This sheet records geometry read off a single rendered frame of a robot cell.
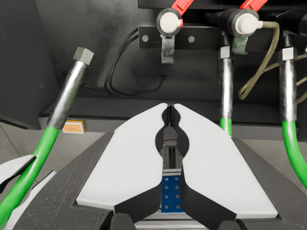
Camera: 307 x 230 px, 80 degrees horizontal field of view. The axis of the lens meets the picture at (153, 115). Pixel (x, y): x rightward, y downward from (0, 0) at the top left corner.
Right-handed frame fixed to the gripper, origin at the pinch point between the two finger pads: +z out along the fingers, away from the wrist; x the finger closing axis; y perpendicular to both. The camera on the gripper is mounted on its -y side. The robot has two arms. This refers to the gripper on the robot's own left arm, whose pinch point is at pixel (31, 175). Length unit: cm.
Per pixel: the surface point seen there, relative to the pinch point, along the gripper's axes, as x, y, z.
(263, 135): 30.0, 13.9, 31.6
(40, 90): -18.6, 27.8, 9.0
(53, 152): -38, 183, -17
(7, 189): -60, 246, -84
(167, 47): 2.0, -3.4, 19.1
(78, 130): -4.7, 26.2, 7.1
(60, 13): -25.6, 20.0, 25.2
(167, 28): 1.0, -5.9, 19.0
